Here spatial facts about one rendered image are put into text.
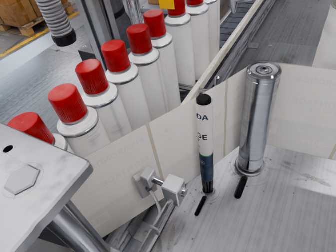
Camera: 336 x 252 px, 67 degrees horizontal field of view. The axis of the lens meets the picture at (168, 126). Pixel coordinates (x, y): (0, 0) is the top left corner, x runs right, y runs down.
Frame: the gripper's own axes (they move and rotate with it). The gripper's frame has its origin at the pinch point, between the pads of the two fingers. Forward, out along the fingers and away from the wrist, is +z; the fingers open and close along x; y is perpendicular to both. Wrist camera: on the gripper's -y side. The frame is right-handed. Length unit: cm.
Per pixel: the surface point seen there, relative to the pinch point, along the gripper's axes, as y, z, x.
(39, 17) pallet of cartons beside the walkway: -297, 4, 150
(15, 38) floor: -316, 34, 128
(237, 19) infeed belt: 0.1, 2.1, 7.4
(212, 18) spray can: 3.2, 5.1, -23.2
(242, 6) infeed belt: -1.4, -2.9, 16.2
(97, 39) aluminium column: -14.8, 12.1, -38.3
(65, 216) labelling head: 14, 21, -70
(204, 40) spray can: 3.5, 9.8, -26.2
